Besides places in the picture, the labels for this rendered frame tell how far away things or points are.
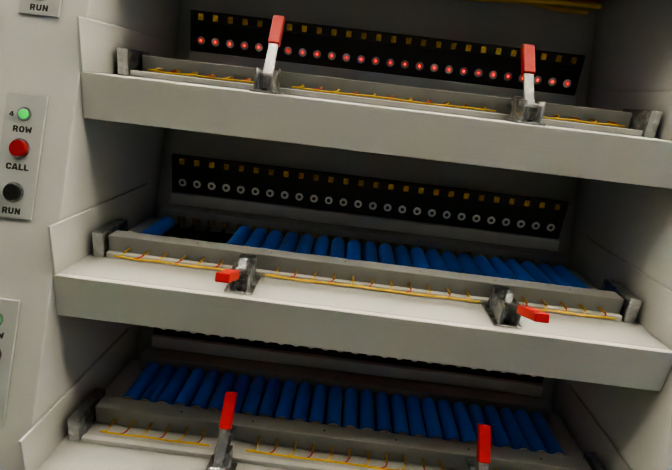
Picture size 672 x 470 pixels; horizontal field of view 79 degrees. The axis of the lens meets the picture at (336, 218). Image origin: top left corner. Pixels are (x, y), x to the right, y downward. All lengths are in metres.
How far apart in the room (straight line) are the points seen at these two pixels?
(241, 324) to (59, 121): 0.27
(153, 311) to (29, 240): 0.14
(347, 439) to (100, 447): 0.27
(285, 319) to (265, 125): 0.19
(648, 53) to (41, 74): 0.66
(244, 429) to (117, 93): 0.38
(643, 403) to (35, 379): 0.61
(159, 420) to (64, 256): 0.21
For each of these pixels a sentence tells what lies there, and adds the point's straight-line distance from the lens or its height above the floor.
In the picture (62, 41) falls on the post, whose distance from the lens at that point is 0.51.
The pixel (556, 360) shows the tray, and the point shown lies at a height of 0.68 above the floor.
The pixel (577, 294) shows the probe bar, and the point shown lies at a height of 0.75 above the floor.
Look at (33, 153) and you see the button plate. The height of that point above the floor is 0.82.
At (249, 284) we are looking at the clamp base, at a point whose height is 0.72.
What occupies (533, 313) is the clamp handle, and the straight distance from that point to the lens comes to 0.38.
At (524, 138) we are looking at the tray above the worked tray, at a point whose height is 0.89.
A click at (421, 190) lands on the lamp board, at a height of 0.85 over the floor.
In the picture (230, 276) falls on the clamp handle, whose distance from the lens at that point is 0.36.
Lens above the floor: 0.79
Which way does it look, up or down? 1 degrees up
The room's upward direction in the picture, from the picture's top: 7 degrees clockwise
